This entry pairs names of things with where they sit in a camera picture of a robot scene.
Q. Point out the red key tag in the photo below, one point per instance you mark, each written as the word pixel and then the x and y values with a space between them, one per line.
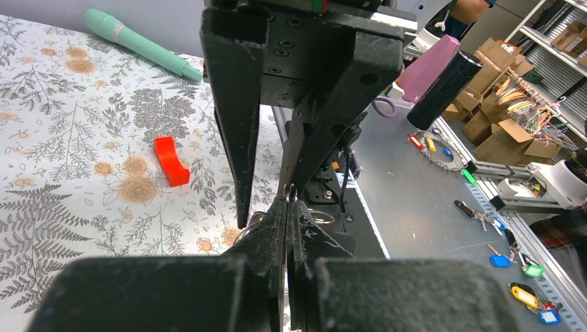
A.
pixel 165 151

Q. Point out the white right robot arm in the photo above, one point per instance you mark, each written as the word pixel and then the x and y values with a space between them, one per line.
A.
pixel 348 151

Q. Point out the black cylinder bottle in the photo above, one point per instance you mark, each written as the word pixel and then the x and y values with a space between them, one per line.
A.
pixel 458 73

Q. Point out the grey metal key holder plate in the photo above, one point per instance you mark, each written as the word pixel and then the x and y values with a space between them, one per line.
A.
pixel 289 229

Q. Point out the mint green handle tool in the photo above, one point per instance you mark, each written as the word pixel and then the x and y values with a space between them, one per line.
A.
pixel 113 30

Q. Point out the cardboard boxes stack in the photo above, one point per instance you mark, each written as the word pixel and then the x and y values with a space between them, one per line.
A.
pixel 505 119

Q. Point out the pink foam block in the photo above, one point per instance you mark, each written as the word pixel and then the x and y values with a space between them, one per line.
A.
pixel 418 77

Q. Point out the floral table mat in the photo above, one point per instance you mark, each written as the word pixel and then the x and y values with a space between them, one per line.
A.
pixel 79 176

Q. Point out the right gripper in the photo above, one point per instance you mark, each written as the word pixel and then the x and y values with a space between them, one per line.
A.
pixel 329 59

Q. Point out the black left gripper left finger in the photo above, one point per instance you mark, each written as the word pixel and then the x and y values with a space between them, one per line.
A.
pixel 239 290

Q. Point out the round keyring with tags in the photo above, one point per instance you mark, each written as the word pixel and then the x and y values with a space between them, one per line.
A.
pixel 437 150

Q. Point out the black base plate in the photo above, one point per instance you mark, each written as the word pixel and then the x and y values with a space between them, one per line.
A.
pixel 341 213

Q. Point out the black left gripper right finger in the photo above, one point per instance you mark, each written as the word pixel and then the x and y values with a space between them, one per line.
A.
pixel 330 290

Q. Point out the loose key tags on bench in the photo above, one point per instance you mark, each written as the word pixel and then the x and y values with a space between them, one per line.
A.
pixel 547 311

